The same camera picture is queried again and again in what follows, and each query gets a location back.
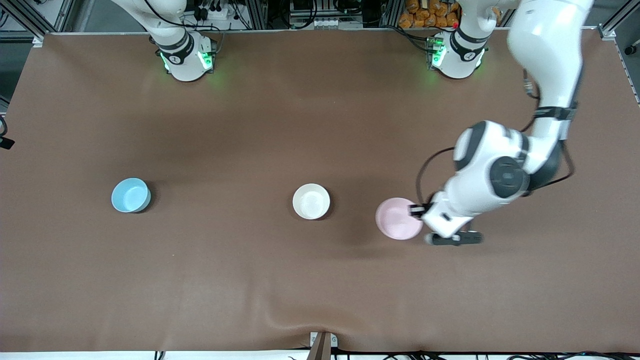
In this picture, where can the pink bowl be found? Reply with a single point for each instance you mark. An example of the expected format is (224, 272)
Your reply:
(395, 220)

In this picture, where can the light blue bowl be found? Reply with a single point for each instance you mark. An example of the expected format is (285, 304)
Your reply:
(131, 195)

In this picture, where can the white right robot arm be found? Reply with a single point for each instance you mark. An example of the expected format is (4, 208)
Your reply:
(185, 65)

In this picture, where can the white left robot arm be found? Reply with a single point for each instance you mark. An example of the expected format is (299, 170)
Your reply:
(545, 50)

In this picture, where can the white bowl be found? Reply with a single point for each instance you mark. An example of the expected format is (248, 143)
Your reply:
(311, 201)

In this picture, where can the brown table cover mat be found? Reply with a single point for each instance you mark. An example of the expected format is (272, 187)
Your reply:
(320, 125)

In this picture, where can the orange items crate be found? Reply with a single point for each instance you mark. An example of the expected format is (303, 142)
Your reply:
(430, 17)

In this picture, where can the white power strip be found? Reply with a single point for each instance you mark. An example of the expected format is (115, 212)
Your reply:
(330, 23)

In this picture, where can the aluminium frame profile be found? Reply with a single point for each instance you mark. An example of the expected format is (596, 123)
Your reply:
(65, 12)
(607, 27)

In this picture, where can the metal clamp bracket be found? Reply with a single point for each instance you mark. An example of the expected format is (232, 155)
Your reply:
(320, 347)

